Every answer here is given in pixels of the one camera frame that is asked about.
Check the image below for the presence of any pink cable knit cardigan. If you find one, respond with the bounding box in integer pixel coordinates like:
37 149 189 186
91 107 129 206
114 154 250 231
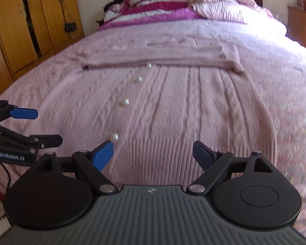
1 34 277 185

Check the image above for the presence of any wooden wardrobe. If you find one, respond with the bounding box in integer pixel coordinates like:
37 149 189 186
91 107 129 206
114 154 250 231
0 0 84 95

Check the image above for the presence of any small black hanging purse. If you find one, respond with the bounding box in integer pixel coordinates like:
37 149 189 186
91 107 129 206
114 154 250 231
63 22 77 33

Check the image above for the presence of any pink floral bed sheet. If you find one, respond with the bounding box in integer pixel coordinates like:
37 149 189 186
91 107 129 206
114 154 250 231
0 19 306 240

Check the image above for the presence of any magenta striped quilt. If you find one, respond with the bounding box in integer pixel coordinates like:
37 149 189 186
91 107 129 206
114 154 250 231
99 0 202 30

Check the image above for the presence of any pink checkered pillow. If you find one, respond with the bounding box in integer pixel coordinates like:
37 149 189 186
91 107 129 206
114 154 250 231
186 0 273 24

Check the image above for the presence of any wooden side cabinet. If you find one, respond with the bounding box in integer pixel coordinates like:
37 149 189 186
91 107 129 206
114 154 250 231
287 6 306 48

